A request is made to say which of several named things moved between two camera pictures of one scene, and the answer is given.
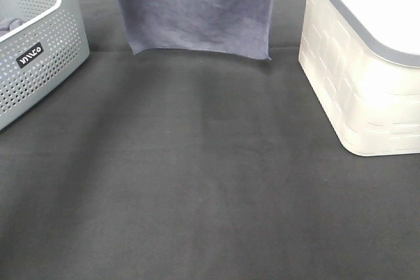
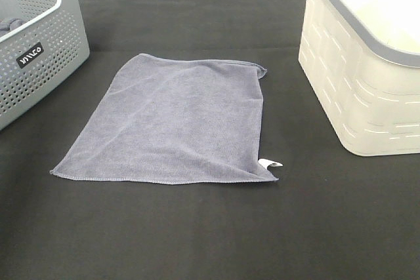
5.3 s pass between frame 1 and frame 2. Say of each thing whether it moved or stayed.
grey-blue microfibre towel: moved
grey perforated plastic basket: stayed
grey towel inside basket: stayed
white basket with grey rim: stayed
